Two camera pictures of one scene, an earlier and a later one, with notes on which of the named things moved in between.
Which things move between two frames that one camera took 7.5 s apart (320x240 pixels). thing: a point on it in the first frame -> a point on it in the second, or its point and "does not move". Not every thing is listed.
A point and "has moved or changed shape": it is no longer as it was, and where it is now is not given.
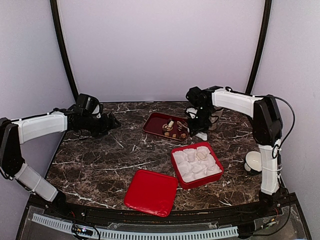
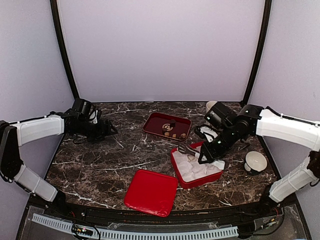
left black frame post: [57, 28] does not move
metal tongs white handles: [202, 135] has moved or changed shape
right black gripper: [195, 128] -> [209, 153]
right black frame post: [265, 30] does not move
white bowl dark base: [253, 162] does not move
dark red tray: [167, 125] does not move
